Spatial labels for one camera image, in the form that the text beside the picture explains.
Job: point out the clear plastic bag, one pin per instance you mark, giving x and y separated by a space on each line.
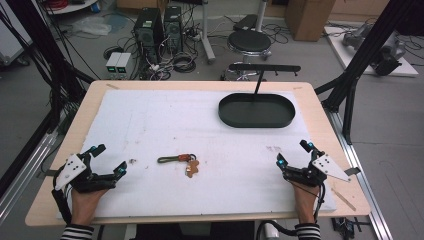
90 26

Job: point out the large black computer tower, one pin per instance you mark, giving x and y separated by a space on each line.
148 33

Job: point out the white foam mat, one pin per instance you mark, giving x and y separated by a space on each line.
206 133

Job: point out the black round stool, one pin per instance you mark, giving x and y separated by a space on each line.
249 41

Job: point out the grey robot equipment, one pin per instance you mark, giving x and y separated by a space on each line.
386 55

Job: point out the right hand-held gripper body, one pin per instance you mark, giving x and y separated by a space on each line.
305 175

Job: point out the small electronics board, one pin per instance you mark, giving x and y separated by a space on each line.
343 226

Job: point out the grey rolling stand pole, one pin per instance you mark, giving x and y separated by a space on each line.
207 36

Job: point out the aluminium rail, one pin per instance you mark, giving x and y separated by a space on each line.
363 186
20 181

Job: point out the black key rack with tray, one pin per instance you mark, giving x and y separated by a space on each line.
256 111

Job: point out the person's left hand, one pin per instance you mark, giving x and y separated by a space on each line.
86 205

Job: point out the white power supply box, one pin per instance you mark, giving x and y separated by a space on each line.
112 62
123 63

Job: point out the black metal frame stand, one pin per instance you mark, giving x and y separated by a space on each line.
360 56
36 43

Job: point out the thin wooden stick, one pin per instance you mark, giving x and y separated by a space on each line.
343 199

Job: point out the small black computer tower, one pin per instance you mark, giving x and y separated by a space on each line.
173 28

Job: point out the white floor board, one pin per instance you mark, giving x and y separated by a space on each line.
340 50

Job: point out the brown cardboard box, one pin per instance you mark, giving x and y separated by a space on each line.
308 18

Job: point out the grey tape piece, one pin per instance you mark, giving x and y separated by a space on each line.
352 171

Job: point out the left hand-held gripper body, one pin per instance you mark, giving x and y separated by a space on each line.
89 180

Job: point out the person's right hand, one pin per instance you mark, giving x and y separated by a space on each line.
305 201

